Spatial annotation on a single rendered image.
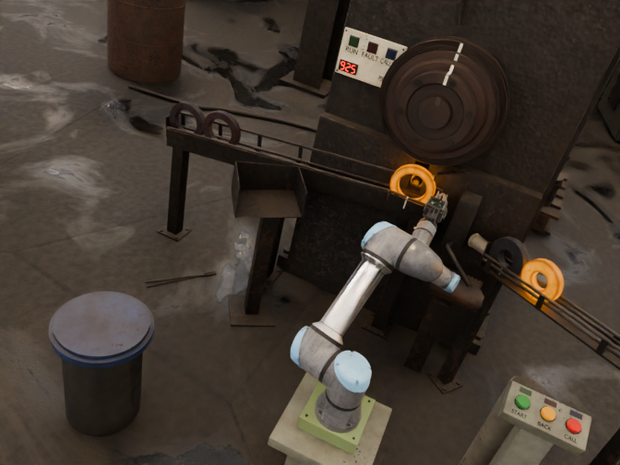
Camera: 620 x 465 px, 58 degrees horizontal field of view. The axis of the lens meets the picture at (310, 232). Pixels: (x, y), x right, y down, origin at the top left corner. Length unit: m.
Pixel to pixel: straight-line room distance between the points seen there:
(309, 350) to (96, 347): 0.65
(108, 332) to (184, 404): 0.51
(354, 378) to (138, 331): 0.71
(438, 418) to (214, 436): 0.92
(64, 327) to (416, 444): 1.37
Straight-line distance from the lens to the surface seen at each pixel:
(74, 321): 1.96
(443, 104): 2.08
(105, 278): 2.77
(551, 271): 2.11
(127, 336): 1.91
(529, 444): 1.91
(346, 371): 1.71
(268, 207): 2.25
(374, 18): 2.34
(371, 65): 2.36
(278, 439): 1.86
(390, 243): 1.78
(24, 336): 2.54
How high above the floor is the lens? 1.81
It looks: 34 degrees down
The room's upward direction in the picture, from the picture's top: 14 degrees clockwise
